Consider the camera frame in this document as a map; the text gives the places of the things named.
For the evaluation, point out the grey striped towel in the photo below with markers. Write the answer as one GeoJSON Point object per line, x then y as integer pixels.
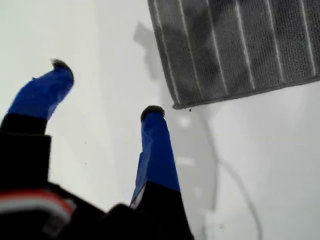
{"type": "Point", "coordinates": [225, 50]}

